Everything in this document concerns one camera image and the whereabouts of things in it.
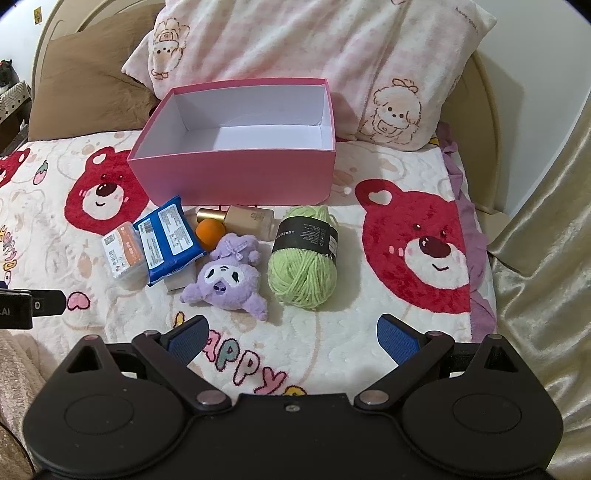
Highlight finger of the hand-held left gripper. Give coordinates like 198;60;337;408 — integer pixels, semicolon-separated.
31;290;66;318

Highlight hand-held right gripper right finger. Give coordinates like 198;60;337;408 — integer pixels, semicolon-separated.
355;314;527;409

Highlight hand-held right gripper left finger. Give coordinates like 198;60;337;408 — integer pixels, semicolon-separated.
60;315;232;411

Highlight small white box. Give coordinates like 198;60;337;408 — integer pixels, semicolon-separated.
164;261;199;291

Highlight purple plush toy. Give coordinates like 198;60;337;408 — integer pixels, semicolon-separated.
180;233;269;321

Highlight orange and white clear pack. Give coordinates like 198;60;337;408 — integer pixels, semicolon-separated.
102;220;145;281

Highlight blue wipes pack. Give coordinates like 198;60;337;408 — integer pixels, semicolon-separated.
133;196;206;283

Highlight orange makeup sponge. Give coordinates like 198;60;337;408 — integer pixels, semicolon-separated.
195;219;227;252

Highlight green yarn ball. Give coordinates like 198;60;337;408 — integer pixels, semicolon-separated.
268;204;341;309

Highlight beige foundation bottle gold cap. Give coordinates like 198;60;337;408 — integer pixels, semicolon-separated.
196;205;276;241

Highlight pink cardboard box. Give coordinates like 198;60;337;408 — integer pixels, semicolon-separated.
127;78;337;208

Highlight beige fuzzy cloth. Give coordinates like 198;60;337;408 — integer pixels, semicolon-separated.
0;330;61;480

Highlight purple ruffled bed sheet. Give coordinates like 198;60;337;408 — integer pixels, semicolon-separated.
429;122;497;333

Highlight gold curtain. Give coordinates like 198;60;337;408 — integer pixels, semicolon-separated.
487;97;591;480

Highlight nightstand with patterned cover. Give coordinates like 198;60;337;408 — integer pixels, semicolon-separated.
0;80;33;153

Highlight brown pillow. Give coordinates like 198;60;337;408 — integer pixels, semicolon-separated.
28;18;160;141

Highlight pink printed pillow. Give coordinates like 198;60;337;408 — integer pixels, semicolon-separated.
121;0;498;153

